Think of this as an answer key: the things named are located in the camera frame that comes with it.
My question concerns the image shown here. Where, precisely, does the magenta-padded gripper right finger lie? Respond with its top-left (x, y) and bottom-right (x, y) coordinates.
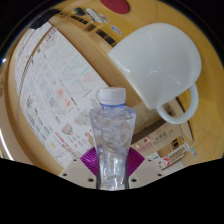
top-left (124, 147), bottom-right (166, 189)

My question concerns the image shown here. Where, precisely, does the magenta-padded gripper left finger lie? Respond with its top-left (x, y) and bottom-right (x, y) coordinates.
top-left (59, 147), bottom-right (101, 189)

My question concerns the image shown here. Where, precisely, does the clear white-capped plastic bottle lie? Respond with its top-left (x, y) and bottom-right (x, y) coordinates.
top-left (89, 87), bottom-right (138, 190)

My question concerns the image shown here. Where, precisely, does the small red-labelled water bottle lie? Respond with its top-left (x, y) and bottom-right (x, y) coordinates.
top-left (157, 144), bottom-right (188, 169)

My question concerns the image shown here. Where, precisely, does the brown cardboard box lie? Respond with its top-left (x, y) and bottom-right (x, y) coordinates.
top-left (131, 99), bottom-right (196, 171)

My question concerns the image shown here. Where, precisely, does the white ceramic mug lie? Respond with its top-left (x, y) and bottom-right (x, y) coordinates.
top-left (107, 22), bottom-right (203, 125)

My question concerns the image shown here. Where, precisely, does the row of wooden chairs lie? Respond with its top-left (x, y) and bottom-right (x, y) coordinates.
top-left (56, 11), bottom-right (118, 48)

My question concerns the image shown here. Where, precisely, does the small printed sticker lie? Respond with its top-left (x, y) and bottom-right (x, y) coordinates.
top-left (109, 24), bottom-right (124, 37)

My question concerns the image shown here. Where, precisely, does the dark pen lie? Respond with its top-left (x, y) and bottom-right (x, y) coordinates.
top-left (98, 13), bottom-right (110, 24)

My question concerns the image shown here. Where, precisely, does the flat round red coaster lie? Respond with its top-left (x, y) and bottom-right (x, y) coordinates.
top-left (99, 0), bottom-right (130, 15)

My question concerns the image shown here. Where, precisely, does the large printed wall poster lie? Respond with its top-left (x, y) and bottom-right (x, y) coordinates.
top-left (13, 21), bottom-right (114, 168)

